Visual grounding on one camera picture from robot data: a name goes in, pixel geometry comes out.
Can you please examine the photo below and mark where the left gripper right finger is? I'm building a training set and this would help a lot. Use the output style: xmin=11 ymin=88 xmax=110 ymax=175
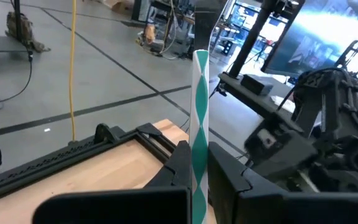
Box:
xmin=208 ymin=142 xmax=291 ymax=224

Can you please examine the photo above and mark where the silver knife teal handle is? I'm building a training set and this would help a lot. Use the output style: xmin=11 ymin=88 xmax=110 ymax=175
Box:
xmin=188 ymin=49 xmax=210 ymax=224

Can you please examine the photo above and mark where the small black box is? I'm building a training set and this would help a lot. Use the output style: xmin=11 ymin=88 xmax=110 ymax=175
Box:
xmin=240 ymin=74 xmax=275 ymax=96

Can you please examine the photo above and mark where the grey cart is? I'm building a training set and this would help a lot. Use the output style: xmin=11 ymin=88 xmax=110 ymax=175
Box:
xmin=218 ymin=72 xmax=296 ymax=121

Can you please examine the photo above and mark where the large monitor screen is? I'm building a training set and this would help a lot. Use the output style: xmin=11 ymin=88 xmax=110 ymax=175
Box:
xmin=261 ymin=0 xmax=358 ymax=78

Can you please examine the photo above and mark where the brown camouflage bag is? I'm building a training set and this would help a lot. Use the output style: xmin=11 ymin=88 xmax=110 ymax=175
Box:
xmin=4 ymin=11 xmax=52 ymax=54

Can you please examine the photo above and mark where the yellow cable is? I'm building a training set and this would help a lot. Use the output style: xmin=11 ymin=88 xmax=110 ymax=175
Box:
xmin=68 ymin=0 xmax=78 ymax=142

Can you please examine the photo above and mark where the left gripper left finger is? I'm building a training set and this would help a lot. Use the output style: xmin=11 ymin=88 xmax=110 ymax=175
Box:
xmin=132 ymin=140 xmax=193 ymax=224

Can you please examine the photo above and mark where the cardboard box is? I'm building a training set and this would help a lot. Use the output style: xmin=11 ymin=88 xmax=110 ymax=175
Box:
xmin=103 ymin=0 xmax=135 ymax=12

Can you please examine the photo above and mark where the black stand pole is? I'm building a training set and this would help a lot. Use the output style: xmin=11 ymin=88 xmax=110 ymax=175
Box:
xmin=12 ymin=0 xmax=24 ymax=42

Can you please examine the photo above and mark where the black monitor pole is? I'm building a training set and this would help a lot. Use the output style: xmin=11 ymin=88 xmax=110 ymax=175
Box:
xmin=227 ymin=0 xmax=281 ymax=79

